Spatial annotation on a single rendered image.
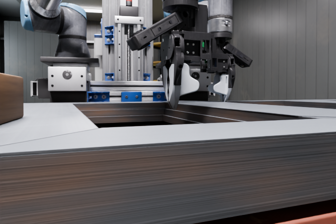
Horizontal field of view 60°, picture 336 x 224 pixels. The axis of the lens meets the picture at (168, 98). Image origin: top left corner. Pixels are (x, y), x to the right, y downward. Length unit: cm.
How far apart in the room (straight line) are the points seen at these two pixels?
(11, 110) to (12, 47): 835
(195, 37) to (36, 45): 807
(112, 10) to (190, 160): 135
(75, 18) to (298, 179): 117
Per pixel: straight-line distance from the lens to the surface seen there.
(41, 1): 121
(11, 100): 35
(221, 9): 91
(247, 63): 95
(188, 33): 57
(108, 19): 152
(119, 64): 137
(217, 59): 88
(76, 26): 131
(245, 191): 22
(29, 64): 854
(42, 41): 855
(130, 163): 18
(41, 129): 27
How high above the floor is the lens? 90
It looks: 1 degrees down
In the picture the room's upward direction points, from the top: straight up
